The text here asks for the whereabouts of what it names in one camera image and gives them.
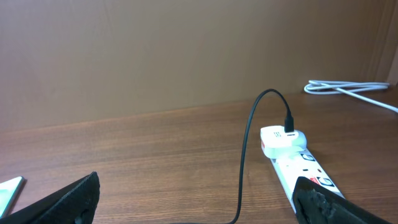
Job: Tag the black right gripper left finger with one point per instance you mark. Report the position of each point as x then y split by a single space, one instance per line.
75 203

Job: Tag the white power strip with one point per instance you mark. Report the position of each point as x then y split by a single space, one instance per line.
301 164

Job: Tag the smartphone with teal screen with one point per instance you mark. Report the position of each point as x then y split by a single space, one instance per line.
8 193

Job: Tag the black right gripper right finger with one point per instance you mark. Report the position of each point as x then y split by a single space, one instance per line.
315 204

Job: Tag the white usb charger plug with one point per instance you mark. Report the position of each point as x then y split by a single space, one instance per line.
276 143

